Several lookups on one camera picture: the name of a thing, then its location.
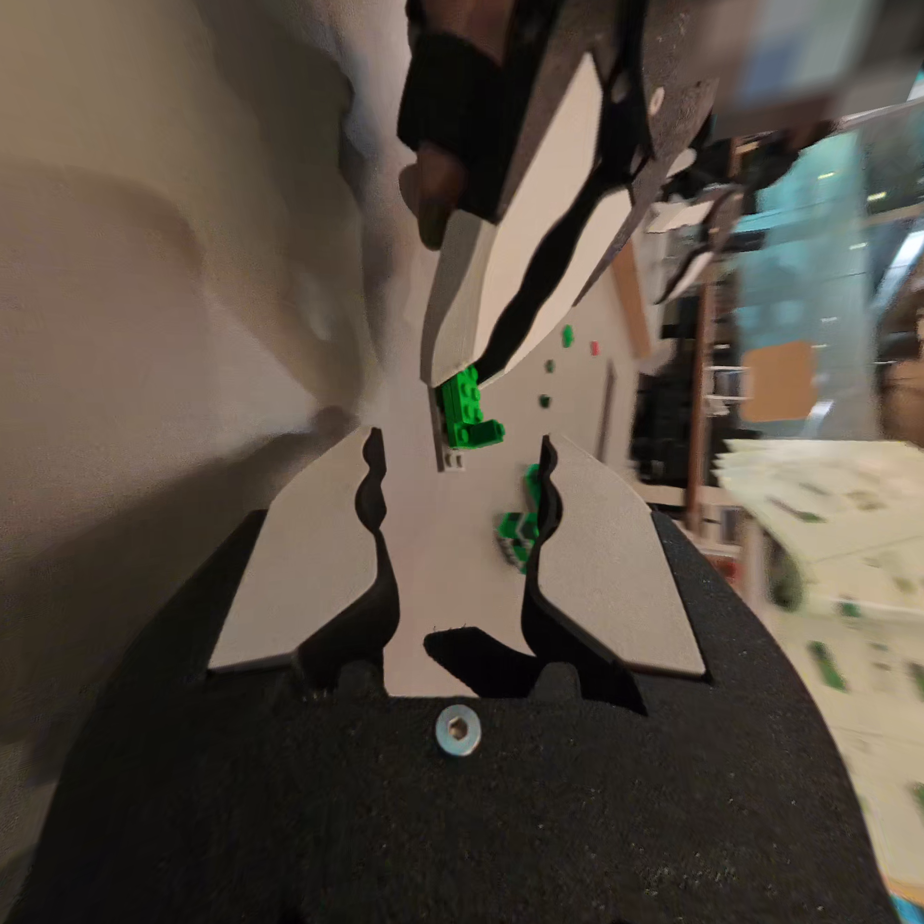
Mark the glass window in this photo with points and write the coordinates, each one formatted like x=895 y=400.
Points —
x=808 y=238

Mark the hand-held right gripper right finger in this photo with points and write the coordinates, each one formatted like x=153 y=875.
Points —
x=613 y=570

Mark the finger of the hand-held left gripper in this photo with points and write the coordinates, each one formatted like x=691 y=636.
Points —
x=520 y=216
x=585 y=260

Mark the green brick model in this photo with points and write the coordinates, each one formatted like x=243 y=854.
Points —
x=520 y=523

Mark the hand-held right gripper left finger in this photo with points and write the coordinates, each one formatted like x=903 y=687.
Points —
x=296 y=570

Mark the brown cardboard sheet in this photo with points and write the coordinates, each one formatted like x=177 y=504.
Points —
x=779 y=382

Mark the green toy brick assembly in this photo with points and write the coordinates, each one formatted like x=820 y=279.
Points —
x=458 y=411

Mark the small green toy brick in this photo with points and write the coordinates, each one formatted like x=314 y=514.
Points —
x=485 y=433

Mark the building instruction booklet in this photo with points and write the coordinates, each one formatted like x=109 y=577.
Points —
x=830 y=520

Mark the person's left hand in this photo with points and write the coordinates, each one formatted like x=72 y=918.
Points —
x=433 y=195

